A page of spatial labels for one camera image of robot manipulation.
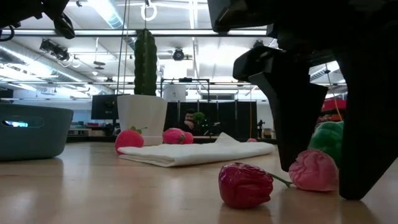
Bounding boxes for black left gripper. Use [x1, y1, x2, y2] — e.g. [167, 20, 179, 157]
[0, 0, 71, 29]

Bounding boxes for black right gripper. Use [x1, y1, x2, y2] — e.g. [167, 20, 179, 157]
[267, 0, 398, 68]

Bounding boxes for green toy bell pepper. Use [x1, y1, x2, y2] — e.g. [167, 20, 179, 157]
[307, 120, 345, 169]

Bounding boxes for small red toy pepper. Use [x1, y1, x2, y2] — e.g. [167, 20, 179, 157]
[218, 161, 294, 210]

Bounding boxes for small red toy strawberry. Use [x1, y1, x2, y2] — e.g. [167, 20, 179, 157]
[182, 131, 195, 145]

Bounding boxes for large red toy fruit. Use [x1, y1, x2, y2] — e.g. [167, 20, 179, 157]
[162, 128, 185, 145]

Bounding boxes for large red toy strawberry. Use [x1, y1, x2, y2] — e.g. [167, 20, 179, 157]
[114, 126, 149, 156]

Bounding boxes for shelf with red bins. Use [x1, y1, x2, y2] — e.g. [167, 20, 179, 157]
[319, 98, 348, 124]

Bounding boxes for black ceiling fixture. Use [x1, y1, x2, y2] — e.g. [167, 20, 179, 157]
[39, 39, 71, 62]

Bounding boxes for black partition panels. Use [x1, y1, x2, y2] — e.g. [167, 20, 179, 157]
[164, 100, 258, 140]

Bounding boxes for small green plant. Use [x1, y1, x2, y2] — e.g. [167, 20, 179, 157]
[193, 111, 207, 124]

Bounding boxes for person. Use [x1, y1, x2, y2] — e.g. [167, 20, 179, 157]
[182, 108, 200, 134]

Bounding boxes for white folded cloth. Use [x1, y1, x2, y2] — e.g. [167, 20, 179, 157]
[117, 132, 277, 168]

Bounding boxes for black computer monitor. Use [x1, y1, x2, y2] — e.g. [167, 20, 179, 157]
[91, 94, 119, 121]

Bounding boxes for green cactus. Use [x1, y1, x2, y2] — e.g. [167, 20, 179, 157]
[134, 29, 158, 96]

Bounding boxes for blue-grey plastic container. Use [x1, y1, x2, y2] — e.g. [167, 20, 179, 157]
[0, 102, 75, 162]

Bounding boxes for white plant pot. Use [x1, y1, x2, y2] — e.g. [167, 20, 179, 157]
[116, 94, 168, 146]

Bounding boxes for orange hanging cable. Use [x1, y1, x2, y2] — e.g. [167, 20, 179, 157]
[325, 63, 343, 122]

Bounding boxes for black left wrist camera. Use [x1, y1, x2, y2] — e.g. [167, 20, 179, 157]
[53, 12, 76, 40]

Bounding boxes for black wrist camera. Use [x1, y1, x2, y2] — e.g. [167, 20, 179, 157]
[207, 0, 274, 34]
[53, 12, 76, 40]

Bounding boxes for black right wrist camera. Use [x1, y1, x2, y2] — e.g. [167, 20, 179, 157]
[207, 0, 274, 34]

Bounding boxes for thin hanging black cable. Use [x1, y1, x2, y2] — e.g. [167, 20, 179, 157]
[116, 0, 129, 94]

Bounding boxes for white hanging ring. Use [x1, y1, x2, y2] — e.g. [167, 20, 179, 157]
[141, 1, 158, 22]

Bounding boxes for round black overhead camera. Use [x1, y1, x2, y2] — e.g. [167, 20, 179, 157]
[172, 48, 185, 62]

